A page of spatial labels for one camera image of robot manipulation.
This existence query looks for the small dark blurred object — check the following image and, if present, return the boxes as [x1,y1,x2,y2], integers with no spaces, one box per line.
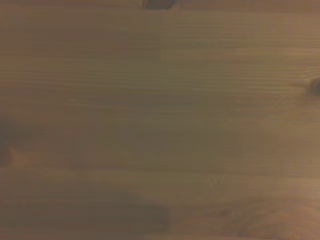
[142,0,176,11]

